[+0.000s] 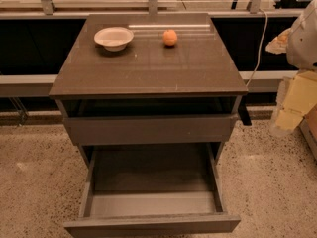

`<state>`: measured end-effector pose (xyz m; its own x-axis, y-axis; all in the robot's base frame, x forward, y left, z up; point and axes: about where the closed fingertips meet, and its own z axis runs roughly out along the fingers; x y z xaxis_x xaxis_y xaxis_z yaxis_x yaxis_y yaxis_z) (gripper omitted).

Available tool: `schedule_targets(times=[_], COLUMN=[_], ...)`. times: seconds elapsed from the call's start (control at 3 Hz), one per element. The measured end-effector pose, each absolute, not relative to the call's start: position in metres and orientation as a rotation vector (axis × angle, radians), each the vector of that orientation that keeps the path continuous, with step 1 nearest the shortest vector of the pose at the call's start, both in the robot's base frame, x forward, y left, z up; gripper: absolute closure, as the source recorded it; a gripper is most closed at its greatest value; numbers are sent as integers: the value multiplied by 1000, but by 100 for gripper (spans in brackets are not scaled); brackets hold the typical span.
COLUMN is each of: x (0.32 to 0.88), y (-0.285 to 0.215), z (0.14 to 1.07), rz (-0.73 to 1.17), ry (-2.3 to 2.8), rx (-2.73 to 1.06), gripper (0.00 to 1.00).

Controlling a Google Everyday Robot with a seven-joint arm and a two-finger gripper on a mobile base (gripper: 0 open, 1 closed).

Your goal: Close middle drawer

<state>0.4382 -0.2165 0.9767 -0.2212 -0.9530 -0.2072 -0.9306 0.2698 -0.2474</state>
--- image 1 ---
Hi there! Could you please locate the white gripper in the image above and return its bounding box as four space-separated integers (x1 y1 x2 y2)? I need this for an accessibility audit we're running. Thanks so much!
265 28 317 132

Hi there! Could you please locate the grey drawer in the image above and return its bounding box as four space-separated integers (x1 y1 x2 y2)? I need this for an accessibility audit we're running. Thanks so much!
57 96 241 146
64 143 241 238

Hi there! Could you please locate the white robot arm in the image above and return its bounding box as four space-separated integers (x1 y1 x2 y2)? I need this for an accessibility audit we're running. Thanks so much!
265 0 317 136

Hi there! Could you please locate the grey drawer cabinet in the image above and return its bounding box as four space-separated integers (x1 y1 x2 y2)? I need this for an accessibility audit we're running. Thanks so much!
50 14 248 160

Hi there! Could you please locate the grey top drawer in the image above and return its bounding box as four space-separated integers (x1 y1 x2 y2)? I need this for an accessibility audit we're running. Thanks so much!
57 96 241 146

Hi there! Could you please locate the orange fruit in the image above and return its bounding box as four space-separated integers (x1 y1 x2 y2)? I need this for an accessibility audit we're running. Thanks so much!
162 29 177 47

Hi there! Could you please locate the white paper bowl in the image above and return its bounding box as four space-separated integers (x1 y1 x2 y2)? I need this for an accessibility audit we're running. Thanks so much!
94 27 134 52

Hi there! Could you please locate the white cable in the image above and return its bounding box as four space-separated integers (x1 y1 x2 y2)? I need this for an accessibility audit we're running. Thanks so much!
245 7 269 88

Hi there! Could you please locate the metal railing frame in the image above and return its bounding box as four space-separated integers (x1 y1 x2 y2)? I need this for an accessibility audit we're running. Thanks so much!
0 0 317 99

